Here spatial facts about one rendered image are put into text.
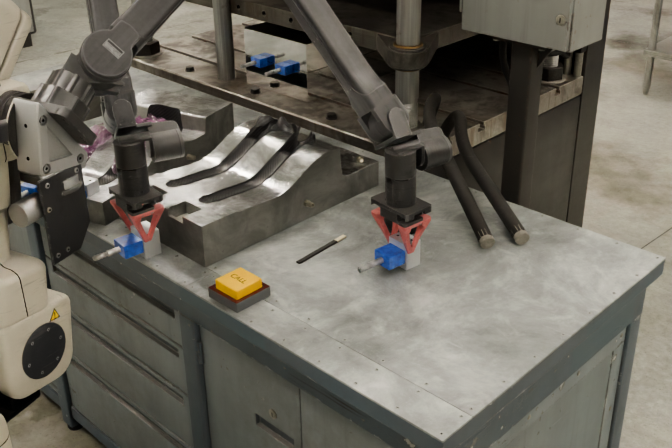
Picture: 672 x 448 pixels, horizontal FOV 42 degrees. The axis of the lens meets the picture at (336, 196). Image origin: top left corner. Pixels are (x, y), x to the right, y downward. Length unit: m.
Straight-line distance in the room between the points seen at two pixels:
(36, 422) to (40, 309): 1.09
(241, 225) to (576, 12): 0.89
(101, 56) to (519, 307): 0.82
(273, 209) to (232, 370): 0.33
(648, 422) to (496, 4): 1.26
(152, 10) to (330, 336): 0.61
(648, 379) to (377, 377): 1.55
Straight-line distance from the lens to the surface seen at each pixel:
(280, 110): 2.49
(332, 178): 1.86
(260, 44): 2.63
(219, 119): 2.16
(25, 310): 1.60
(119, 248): 1.72
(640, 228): 3.66
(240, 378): 1.74
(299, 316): 1.53
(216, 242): 1.68
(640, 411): 2.69
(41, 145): 1.34
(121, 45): 1.40
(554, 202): 2.91
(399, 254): 1.63
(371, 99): 1.54
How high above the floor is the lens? 1.65
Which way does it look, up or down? 26 degrees down
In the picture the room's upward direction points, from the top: 1 degrees counter-clockwise
